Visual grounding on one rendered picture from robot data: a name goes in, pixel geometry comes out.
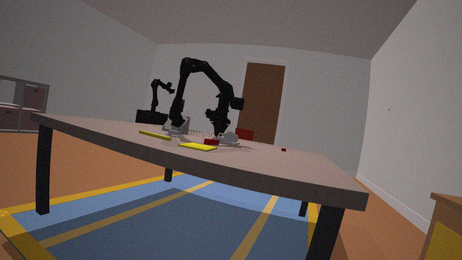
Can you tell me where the red rectangular block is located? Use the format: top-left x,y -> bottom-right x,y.
204,139 -> 220,145

